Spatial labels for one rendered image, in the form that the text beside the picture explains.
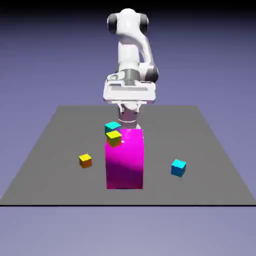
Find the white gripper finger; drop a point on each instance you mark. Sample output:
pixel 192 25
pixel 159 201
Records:
pixel 137 107
pixel 120 107

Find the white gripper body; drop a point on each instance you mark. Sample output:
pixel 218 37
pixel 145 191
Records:
pixel 129 94

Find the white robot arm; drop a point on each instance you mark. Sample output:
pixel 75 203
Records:
pixel 128 40

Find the small teal cube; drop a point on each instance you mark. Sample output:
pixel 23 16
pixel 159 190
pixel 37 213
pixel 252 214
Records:
pixel 112 126

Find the small yellow-green cube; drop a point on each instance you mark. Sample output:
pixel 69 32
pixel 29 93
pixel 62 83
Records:
pixel 114 138

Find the small orange cube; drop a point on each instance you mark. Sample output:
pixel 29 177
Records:
pixel 85 161

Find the small cyan cube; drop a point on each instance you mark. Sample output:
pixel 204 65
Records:
pixel 178 168

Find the large magenta box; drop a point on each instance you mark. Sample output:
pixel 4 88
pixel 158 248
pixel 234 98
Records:
pixel 125 160

